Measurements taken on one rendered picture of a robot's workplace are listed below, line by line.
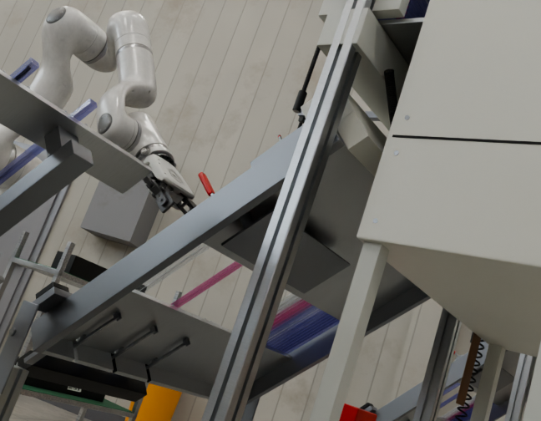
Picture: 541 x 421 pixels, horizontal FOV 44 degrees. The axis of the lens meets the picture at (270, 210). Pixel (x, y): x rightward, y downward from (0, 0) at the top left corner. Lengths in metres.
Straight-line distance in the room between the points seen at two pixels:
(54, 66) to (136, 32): 0.25
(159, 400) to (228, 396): 4.30
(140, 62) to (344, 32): 0.64
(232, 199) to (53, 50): 0.82
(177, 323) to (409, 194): 0.68
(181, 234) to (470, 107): 0.53
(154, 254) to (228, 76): 5.30
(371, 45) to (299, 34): 5.36
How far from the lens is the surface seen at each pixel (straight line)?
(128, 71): 1.61
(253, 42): 6.57
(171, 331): 1.48
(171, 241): 1.19
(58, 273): 3.53
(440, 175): 0.97
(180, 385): 1.66
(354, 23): 1.13
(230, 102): 6.30
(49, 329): 1.35
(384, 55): 1.18
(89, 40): 1.82
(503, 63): 1.03
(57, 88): 1.81
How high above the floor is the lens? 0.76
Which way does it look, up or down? 14 degrees up
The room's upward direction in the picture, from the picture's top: 19 degrees clockwise
